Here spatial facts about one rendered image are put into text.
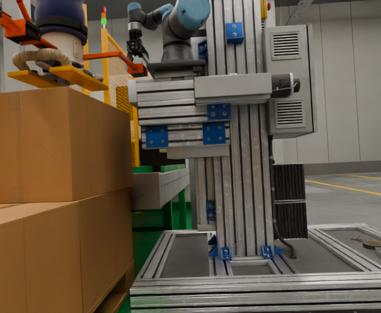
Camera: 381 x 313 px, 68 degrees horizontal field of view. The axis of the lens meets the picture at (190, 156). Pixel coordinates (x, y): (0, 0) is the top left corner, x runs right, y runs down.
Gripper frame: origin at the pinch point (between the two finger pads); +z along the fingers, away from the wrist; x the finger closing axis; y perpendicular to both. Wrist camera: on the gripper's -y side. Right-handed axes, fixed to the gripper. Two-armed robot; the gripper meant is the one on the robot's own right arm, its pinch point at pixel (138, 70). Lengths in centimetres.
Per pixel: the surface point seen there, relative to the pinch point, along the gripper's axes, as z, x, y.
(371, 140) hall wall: 7, 539, -954
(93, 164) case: 51, -6, 44
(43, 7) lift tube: -17, -28, 40
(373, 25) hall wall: -404, 574, -959
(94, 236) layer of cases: 79, -5, 48
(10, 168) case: 51, -29, 60
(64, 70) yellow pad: 13, -15, 46
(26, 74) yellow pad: 13, -32, 46
